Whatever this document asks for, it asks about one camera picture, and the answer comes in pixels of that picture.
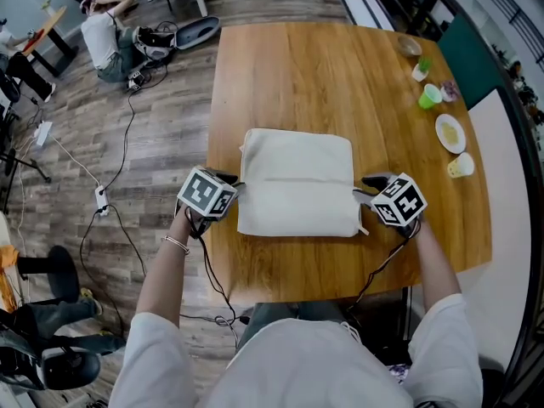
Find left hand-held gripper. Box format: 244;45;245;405
173;167;249;240

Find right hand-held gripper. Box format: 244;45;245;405
351;172;428;240

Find white towel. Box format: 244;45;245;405
236;127;371;239

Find person's left forearm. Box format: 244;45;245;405
135;240;191;319

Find person's right forearm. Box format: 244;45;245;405
414;238;462;315

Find person's left hand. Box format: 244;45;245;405
167;210;201;248

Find pale yellow cup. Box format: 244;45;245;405
446;151;476;181

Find white plate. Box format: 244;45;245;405
434;113;468;155

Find green plastic cup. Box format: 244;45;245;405
417;83;444;111

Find wooden table with white legs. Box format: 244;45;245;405
205;21;494;305

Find small purple flower pot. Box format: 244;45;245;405
439;79;462;103

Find small potted green plant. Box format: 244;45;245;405
411;56;434;82

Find white power strip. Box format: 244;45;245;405
93;184;111;218

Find person's blue jeans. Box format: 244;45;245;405
237;300;348;349

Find small wooden bowl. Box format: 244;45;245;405
397;35;423;58

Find gray open equipment case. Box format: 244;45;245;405
132;14;223;60

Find green panel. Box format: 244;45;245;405
437;14;505;111

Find cluttered lower floor desk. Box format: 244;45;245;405
492;44;544;162

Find round beige table black base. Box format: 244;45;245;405
0;210;82;310

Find black metal railing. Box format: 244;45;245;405
326;0;544;408

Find person's white shirt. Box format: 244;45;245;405
108;293;484;408

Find flat white power adapter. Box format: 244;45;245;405
33;120;54;147

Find black balcony railing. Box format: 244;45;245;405
483;0;544;66

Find orange cloth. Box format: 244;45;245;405
0;244;20;315

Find round wooden table black base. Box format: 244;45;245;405
19;5;80;78

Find right hand-held gripper cable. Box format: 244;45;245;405
345;218;422;315

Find hand-held gripper cable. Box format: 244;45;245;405
345;218;422;315
185;208;240;349

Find thin metal bracelet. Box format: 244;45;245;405
160;235;191;256

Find left hand-held gripper cable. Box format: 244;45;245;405
185;208;240;349

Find black floor cable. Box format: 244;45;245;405
79;212;128;338
101;59;172;191
108;204;148;278

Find white floor cable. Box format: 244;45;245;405
48;133;104;189

